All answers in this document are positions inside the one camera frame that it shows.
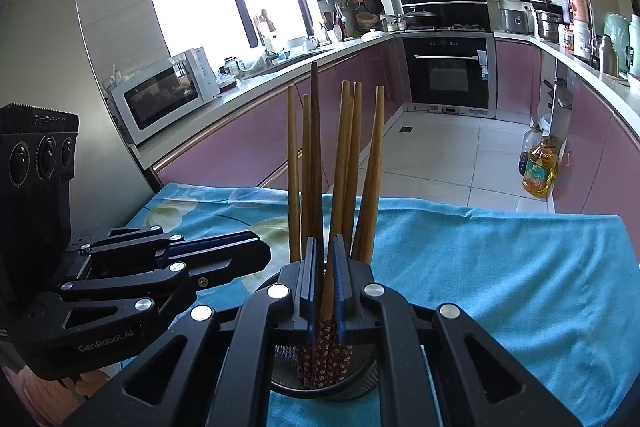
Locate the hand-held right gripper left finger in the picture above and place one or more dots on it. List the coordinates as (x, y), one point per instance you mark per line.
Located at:
(311, 287)

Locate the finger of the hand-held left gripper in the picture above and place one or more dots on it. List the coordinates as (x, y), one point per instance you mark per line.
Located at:
(210, 243)
(230, 262)

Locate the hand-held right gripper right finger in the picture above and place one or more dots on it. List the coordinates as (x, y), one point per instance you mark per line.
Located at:
(341, 287)

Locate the floral-end bamboo chopstick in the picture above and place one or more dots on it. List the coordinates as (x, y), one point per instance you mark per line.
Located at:
(330, 277)

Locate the black mesh utensil holder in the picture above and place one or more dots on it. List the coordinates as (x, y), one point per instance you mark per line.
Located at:
(362, 377)

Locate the bunch of wooden chopsticks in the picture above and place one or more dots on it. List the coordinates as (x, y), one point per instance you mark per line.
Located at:
(293, 187)

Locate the person's left hand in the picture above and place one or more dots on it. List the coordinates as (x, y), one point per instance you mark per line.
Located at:
(40, 397)

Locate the purple kitchen base cabinets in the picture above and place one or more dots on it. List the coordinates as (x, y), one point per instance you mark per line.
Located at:
(250, 132)

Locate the blue floral tablecloth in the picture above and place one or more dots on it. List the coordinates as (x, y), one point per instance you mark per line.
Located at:
(475, 267)

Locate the white kitchen countertop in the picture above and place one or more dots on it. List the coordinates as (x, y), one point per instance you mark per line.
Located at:
(225, 104)

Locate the white microwave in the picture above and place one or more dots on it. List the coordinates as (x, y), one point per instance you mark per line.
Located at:
(160, 97)

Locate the yellow cooking oil bottle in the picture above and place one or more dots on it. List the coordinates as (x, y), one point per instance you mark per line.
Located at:
(540, 172)

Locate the clear plastic jug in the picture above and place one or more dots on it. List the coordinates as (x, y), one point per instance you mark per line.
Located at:
(527, 147)

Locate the built-in black oven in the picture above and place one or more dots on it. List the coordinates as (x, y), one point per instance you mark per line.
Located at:
(450, 72)

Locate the dark wok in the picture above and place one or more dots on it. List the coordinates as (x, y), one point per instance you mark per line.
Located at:
(419, 18)

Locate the hanging frying pan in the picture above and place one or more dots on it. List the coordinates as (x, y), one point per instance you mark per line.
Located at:
(371, 3)

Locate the black range hood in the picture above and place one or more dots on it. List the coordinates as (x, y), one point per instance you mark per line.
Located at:
(445, 4)

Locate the steel rice cooker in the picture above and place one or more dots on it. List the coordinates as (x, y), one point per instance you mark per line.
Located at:
(515, 19)

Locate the steel stock pot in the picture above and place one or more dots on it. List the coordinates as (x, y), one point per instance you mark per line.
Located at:
(550, 24)

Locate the pink jug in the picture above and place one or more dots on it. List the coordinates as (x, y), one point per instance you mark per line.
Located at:
(581, 27)

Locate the mint green container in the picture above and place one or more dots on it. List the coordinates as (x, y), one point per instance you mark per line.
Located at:
(615, 42)

